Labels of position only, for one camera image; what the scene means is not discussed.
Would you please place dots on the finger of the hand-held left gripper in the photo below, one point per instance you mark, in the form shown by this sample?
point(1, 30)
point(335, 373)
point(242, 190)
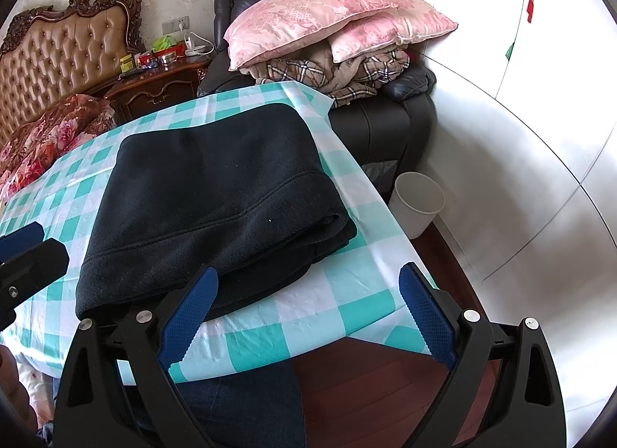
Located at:
point(33, 269)
point(21, 241)

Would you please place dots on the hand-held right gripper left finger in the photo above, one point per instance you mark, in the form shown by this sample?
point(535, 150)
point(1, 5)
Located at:
point(185, 322)

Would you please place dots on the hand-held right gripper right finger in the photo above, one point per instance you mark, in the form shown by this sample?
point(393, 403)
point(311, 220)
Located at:
point(429, 318)

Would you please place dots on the black pants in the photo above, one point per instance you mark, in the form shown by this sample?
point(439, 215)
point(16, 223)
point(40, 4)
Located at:
point(207, 187)

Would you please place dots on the person's left hand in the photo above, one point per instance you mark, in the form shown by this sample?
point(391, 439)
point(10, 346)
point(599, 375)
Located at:
point(17, 390)

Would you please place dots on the green white checked tablecloth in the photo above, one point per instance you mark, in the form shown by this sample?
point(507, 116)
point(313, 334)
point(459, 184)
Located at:
point(337, 294)

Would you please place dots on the person's blue jeans legs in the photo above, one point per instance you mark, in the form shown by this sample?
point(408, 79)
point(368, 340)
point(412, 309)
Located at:
point(231, 409)

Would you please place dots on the white waste bin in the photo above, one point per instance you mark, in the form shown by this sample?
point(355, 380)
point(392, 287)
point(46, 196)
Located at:
point(417, 216)

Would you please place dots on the red floral quilt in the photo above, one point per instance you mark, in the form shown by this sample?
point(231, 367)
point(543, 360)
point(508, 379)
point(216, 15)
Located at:
point(48, 134)

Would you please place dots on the tufted leather carved headboard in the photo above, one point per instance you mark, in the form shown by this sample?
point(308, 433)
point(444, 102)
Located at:
point(58, 57)

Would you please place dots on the black leather armchair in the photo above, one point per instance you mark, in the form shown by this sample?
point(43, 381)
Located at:
point(376, 130)

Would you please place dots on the black remote control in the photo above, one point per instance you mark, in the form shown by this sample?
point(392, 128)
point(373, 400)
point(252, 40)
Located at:
point(131, 74)

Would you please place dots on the white wardrobe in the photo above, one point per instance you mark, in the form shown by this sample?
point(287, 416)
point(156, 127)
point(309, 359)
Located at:
point(530, 139)

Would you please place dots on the yellow jar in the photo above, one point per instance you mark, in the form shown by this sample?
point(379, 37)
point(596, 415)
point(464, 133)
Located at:
point(127, 64)

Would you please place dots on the dark wooden nightstand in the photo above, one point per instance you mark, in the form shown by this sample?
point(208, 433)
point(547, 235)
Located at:
point(159, 86)

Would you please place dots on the red tin box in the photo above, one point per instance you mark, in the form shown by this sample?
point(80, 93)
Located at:
point(149, 58)

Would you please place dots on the round silver tin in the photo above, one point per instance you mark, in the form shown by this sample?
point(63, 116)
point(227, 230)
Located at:
point(168, 59)

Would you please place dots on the white power strip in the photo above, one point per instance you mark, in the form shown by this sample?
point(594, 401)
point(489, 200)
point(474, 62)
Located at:
point(197, 49)

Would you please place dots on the plaid beige blanket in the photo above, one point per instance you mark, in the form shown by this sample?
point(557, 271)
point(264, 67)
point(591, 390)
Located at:
point(299, 72)

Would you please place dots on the small green hanging tag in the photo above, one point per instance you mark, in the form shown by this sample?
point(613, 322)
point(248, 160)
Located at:
point(509, 51)

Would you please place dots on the small pink floral pillow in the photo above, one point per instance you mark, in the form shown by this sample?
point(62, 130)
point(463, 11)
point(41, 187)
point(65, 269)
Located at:
point(405, 28)

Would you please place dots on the large pink floral pillow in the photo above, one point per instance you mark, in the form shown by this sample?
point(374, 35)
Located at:
point(299, 14)

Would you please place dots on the grey wall socket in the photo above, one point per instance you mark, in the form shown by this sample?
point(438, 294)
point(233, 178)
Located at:
point(175, 24)

